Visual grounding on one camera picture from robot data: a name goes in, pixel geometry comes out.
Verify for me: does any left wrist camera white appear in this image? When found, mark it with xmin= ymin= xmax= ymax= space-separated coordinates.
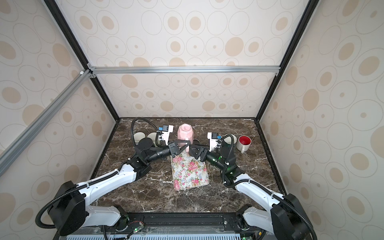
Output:
xmin=156 ymin=125 xmax=174 ymax=146

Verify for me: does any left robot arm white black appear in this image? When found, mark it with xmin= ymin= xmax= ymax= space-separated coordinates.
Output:
xmin=35 ymin=138 xmax=191 ymax=236

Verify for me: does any pink mug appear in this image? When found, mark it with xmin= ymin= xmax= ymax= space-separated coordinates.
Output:
xmin=178 ymin=124 xmax=194 ymax=144

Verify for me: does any black mug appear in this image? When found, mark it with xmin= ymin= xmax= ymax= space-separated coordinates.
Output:
xmin=193 ymin=139 xmax=201 ymax=145

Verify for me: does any white mug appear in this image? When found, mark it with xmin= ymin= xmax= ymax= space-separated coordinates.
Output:
xmin=237 ymin=136 xmax=252 ymax=154

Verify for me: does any diagonal aluminium rail left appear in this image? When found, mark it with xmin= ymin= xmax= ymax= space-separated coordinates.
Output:
xmin=1 ymin=70 xmax=91 ymax=175

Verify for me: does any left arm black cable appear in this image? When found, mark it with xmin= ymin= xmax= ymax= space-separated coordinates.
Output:
xmin=35 ymin=117 xmax=160 ymax=230

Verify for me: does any horizontal aluminium rail back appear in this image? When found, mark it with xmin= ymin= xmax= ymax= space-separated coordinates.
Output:
xmin=90 ymin=66 xmax=280 ymax=75

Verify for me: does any grey mug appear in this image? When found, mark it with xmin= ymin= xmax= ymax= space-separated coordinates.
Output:
xmin=133 ymin=132 xmax=146 ymax=145

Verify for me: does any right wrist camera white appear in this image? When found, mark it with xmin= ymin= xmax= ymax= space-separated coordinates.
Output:
xmin=207 ymin=132 xmax=222 ymax=152

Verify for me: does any floral serving tray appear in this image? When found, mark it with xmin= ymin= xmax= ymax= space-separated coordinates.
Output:
xmin=171 ymin=151 xmax=210 ymax=191

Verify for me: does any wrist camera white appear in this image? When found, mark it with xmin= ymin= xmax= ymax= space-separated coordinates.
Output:
xmin=156 ymin=125 xmax=174 ymax=146
xmin=207 ymin=132 xmax=222 ymax=152

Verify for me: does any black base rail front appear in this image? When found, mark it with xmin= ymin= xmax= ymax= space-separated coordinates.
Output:
xmin=55 ymin=212 xmax=278 ymax=240

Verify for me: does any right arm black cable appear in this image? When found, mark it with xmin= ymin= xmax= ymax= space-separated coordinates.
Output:
xmin=220 ymin=134 xmax=318 ymax=240

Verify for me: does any light green mug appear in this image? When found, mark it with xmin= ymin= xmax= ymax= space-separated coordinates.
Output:
xmin=148 ymin=132 xmax=157 ymax=145

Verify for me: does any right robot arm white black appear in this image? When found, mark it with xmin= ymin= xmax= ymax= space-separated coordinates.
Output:
xmin=189 ymin=145 xmax=318 ymax=240

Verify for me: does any small circuit board with leds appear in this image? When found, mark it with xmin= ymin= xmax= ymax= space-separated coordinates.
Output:
xmin=128 ymin=221 xmax=145 ymax=233

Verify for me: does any dark green mug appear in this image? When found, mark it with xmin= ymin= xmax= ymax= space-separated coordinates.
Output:
xmin=224 ymin=134 xmax=237 ymax=146

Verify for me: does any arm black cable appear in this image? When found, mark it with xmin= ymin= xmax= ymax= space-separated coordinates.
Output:
xmin=220 ymin=134 xmax=318 ymax=240
xmin=35 ymin=117 xmax=160 ymax=230

